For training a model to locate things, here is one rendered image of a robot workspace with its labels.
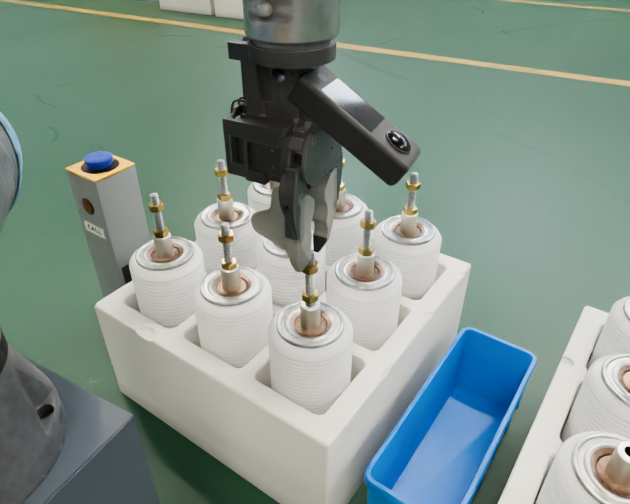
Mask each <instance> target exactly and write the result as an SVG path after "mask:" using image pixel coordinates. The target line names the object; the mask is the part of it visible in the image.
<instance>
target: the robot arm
mask: <svg viewBox="0 0 630 504"><path fill-rule="evenodd" d="M242 3H243V17H244V31H245V34H246V36H244V37H243V38H242V40H241V41H239V40H231V41H228V42H227V45H228V57H229V59H233V60H239V61H240V62H241V75H242V88H243V97H240V98H239V99H236V100H234V101H233V102H232V104H231V112H230V114H229V115H227V116H226V117H224V118H222V123H223V132H224V142H225V152H226V162H227V171H228V173H230V174H234V175H238V176H242V177H246V180H248V181H251V182H255V183H259V184H263V185H265V184H267V183H268V182H269V181H274V182H278V183H280V185H279V186H277V187H275V188H274V189H273V191H272V194H271V206H270V208H269V209H265V210H261V211H257V212H255V213H253V215H252V217H251V225H252V227H253V229H254V230H255V232H257V233H258V234H260V235H261V236H263V237H265V238H267V239H268V240H270V241H272V242H274V243H275V244H277V245H279V246H281V247H282V248H284V249H285V250H286V251H287V254H288V256H289V260H290V263H291V265H292V267H293V268H294V270H295V271H297V272H302V271H303V269H304V268H305V267H306V265H307V264H308V263H309V261H310V260H311V258H312V253H311V242H312V233H311V223H312V221H313V222H314V233H313V247H314V252H317V253H318V252H320V251H321V250H322V248H323V247H324V245H325V244H326V243H327V241H328V240H329V236H330V232H331V228H332V225H333V221H334V216H335V211H336V205H337V200H338V199H339V191H340V184H341V177H342V168H343V152H342V146H343V147H344V148H345V149H346V150H347V151H348V152H350V153H351V154H352V155H353V156H354V157H355V158H357V159H358V160H359V161H360V162H361V163H362V164H364V165H365V166H366V167H367V168H368V169H369V170H371V171H372V172H373V173H374V174H375V175H376V176H378V177H379V178H380V179H381V180H382V181H383V182H385V183H386V184H387V185H389V186H393V185H396V184H397V183H398V182H399V181H400V180H401V179H402V178H403V177H404V175H405V174H406V173H407V172H408V171H409V169H410V168H411V166H412V165H413V164H414V162H415V161H416V159H417V158H418V156H419V155H420V147H419V146H418V145H417V144H416V143H415V142H413V141H412V140H411V139H410V138H409V137H408V136H406V135H405V134H404V133H403V132H402V131H401V130H399V129H398V128H397V127H396V126H395V125H394V124H392V123H391V122H390V121H389V120H388V119H387V118H385V117H384V116H383V115H382V114H381V113H380V112H379V111H377V110H376V109H375V108H374V107H373V106H372V105H370V104H369V103H368V102H367V101H366V100H365V99H363V98H362V97H361V96H360V95H359V94H358V93H356V92H355V91H354V90H353V89H352V88H351V87H349V86H348V85H347V84H346V83H345V82H344V81H342V80H341V79H340V78H339V77H338V76H337V75H335V74H334V73H333V72H332V71H331V70H330V69H329V68H327V67H326V66H325V65H326V64H328V63H331V62H332V61H334V60H335V59H336V38H335V37H336V36H337V35H338V34H339V32H340V0H242ZM241 99H243V100H241ZM236 101H238V105H237V106H235V107H234V103H235V102H236ZM240 101H241V102H243V103H241V104H240ZM242 113H244V114H245V115H243V114H242ZM239 115H240V118H238V119H235V117H237V116H239ZM229 135H230V139H229ZM230 145H231V149H230ZM231 156H232V160H231ZM22 168H23V158H22V151H21V146H20V143H19V140H18V138H17V135H16V133H15V131H14V129H13V128H12V126H11V124H10V123H9V122H8V120H7V119H6V118H5V116H4V115H3V114H2V113H1V112H0V231H1V229H2V226H3V224H4V222H5V219H6V217H7V215H8V214H9V212H10V211H11V209H12V208H13V206H14V204H15V202H16V200H17V197H18V195H19V191H20V187H21V181H22ZM66 431H67V417H66V412H65V409H64V406H63V403H62V401H61V399H60V396H59V394H58V391H57V389H56V387H55V386H54V384H53V383H52V381H51V380H50V379H49V378H48V377H47V376H46V375H45V374H44V373H43V372H42V371H41V370H39V369H38V368H37V367H36V366H35V365H34V364H32V363H31V362H30V361H29V360H28V359H26V358H25V357H24V356H23V355H22V354H21V353H19V352H18V351H17V350H16V349H15V348H13V347H12V346H11V345H10V344H9V343H8V342H7V340H6V338H5V336H4V334H3V332H2V330H1V328H0V504H22V503H23V502H24V501H25V500H26V499H27V498H28V497H29V496H30V495H31V494H32V493H33V492H34V491H35V490H36V489H37V487H38V486H39V485H40V484H41V483H42V481H43V480H44V479H45V478H46V476H47V475H48V473H49V472H50V470H51V469H52V467H53V466H54V464H55V462H56V460H57V458H58V456H59V454H60V452H61V450H62V447H63V444H64V441H65V437H66Z"/></svg>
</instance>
